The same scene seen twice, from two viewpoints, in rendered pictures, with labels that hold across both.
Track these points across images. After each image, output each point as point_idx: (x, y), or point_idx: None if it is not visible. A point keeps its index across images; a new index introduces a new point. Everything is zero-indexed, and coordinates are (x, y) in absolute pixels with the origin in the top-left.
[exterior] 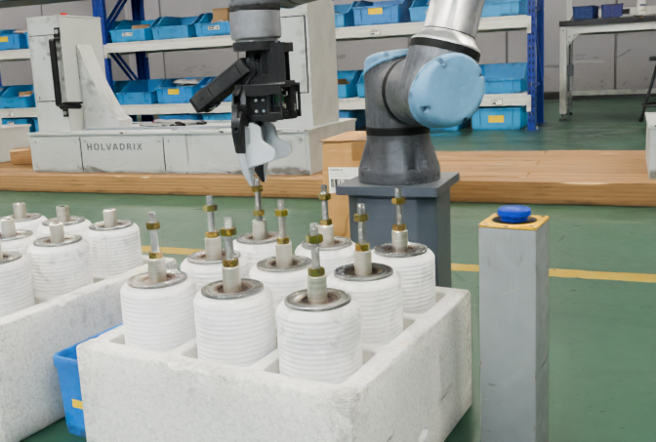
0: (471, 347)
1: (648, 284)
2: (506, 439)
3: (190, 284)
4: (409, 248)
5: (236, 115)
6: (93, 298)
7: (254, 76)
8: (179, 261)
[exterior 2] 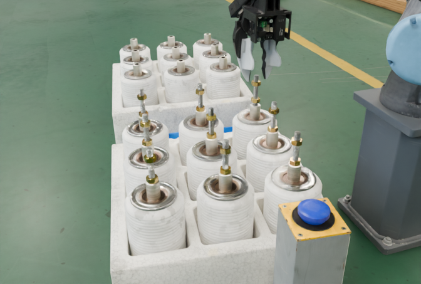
0: (420, 264)
1: None
2: None
3: (152, 140)
4: (304, 179)
5: (235, 29)
6: (183, 111)
7: (255, 1)
8: (348, 83)
